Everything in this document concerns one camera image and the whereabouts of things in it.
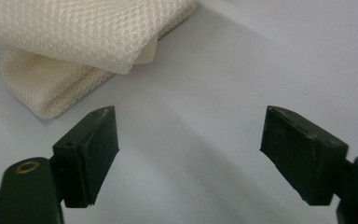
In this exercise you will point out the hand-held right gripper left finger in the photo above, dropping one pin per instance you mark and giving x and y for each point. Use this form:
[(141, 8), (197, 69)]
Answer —
[(87, 155)]

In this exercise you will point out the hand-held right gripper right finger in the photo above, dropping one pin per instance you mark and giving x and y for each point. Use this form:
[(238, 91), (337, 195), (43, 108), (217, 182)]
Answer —
[(301, 155)]

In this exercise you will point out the white mesh cloth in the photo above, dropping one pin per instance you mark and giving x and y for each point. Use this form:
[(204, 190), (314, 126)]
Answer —
[(74, 40)]

